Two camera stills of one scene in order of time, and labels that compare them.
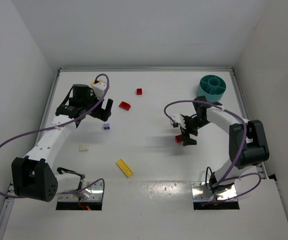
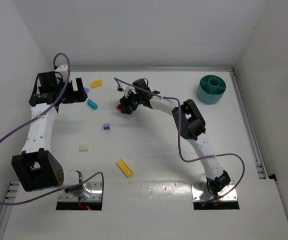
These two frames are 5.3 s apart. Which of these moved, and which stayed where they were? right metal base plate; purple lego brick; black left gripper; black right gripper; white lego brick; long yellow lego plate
Moved: black left gripper; black right gripper
Stayed: right metal base plate; purple lego brick; white lego brick; long yellow lego plate
